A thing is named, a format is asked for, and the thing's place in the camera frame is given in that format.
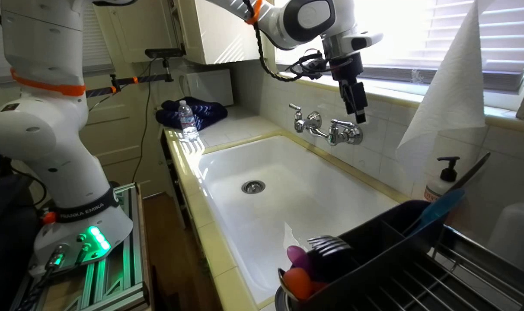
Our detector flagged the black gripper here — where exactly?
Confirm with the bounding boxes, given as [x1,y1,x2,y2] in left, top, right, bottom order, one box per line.
[329,52,369,127]

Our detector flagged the chrome wall faucet body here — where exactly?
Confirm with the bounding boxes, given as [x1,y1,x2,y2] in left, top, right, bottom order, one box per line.
[288,102,366,147]

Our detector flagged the chrome faucet spout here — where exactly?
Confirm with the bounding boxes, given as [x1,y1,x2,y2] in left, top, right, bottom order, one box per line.
[293,116,322,135]

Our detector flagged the white window blind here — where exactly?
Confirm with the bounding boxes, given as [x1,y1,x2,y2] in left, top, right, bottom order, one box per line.
[274,0,524,94]

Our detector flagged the white paper towel sheet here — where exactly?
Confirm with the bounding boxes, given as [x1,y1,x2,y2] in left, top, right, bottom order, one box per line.
[399,0,490,149]

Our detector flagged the black long utensil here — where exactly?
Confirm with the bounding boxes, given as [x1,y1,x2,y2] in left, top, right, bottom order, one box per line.
[445,151,494,196]

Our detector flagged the blue brush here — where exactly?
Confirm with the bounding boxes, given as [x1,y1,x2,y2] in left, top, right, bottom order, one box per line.
[407,189,468,239]

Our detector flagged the metal sink drain strainer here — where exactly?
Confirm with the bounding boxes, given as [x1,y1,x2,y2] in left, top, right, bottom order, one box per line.
[241,180,267,196]

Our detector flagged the white sink basin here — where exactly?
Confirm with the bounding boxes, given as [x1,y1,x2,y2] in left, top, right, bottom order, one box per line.
[196,135,402,308]

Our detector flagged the metal forks bundle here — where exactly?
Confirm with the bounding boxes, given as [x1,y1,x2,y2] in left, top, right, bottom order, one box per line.
[307,235,354,260]

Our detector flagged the black cutlery caddy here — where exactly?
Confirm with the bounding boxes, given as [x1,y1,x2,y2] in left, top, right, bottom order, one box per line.
[276,199,450,311]

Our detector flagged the dark blue cloth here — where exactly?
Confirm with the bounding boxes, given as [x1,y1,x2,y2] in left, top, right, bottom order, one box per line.
[155,96,231,132]

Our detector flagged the purple round utensil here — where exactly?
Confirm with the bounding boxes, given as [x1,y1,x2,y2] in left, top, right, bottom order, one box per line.
[286,246,316,273]

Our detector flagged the clear plastic water bottle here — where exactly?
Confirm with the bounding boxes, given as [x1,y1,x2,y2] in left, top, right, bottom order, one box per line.
[179,99,201,144]

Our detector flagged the orange round utensil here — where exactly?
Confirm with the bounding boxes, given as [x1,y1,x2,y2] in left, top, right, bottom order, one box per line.
[283,267,321,303]

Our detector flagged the white plastic jug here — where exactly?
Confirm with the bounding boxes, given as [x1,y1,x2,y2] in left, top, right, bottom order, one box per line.
[487,187,524,279]

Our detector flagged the metal dish rack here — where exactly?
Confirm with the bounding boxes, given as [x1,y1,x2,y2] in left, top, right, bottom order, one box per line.
[381,223,524,311]

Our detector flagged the black clamp bar orange grips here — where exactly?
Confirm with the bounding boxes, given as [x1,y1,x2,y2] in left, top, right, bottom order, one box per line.
[85,71,175,101]

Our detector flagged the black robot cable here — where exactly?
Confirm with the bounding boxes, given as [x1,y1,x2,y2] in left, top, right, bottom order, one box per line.
[241,0,328,83]

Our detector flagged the white wall cabinet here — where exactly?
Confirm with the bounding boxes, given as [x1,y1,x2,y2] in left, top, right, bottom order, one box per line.
[175,0,265,66]

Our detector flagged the black stereo camera bar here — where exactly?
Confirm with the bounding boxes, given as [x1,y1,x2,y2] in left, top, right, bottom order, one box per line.
[144,47,188,61]

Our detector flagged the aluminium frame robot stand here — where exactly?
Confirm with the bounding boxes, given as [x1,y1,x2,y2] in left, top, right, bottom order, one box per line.
[9,182,155,311]

